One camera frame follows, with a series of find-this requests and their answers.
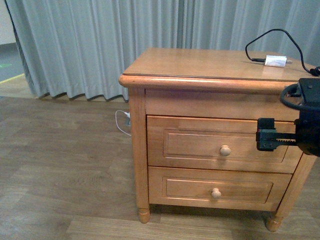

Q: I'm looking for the wooden nightstand cabinet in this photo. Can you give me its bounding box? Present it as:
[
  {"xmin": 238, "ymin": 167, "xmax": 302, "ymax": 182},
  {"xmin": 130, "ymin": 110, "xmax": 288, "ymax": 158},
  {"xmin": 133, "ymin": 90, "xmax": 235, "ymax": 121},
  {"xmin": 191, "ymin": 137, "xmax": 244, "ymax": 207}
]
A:
[{"xmin": 119, "ymin": 48, "xmax": 316, "ymax": 232}]

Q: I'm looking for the wooden drawer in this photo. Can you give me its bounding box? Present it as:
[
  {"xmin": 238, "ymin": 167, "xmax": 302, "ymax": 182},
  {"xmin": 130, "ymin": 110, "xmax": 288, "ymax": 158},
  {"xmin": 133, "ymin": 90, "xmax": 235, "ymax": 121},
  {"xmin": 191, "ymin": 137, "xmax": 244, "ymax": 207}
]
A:
[
  {"xmin": 147, "ymin": 115, "xmax": 302, "ymax": 174},
  {"xmin": 148, "ymin": 166, "xmax": 292, "ymax": 211}
]

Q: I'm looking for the white charger cable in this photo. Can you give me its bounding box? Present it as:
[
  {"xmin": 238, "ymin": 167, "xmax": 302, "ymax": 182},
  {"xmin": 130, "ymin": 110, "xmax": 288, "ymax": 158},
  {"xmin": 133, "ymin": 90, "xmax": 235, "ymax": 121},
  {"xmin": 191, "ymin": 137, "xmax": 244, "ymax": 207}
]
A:
[{"xmin": 115, "ymin": 109, "xmax": 132, "ymax": 137}]

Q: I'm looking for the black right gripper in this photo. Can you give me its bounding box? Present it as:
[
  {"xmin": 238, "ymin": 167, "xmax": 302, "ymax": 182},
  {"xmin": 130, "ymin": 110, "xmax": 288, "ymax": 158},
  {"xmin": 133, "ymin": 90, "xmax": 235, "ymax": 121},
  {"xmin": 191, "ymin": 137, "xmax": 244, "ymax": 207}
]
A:
[{"xmin": 255, "ymin": 78, "xmax": 320, "ymax": 157}]

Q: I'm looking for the black cable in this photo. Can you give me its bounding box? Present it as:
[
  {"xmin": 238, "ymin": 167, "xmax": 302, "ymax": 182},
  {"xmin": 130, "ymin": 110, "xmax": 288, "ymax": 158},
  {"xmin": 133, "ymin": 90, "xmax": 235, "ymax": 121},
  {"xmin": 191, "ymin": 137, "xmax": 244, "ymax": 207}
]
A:
[{"xmin": 244, "ymin": 28, "xmax": 320, "ymax": 76}]

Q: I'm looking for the grey curtain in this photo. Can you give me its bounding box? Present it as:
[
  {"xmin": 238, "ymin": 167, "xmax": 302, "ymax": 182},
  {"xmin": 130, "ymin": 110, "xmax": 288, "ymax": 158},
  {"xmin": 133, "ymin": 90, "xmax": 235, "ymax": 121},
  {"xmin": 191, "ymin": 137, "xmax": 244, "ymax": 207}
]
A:
[{"xmin": 5, "ymin": 0, "xmax": 320, "ymax": 99}]

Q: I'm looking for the white power adapter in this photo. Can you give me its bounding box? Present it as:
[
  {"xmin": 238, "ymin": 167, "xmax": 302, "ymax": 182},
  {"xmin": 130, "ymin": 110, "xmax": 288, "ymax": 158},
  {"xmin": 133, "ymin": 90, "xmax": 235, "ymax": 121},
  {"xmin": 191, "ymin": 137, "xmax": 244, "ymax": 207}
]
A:
[{"xmin": 264, "ymin": 55, "xmax": 293, "ymax": 68}]

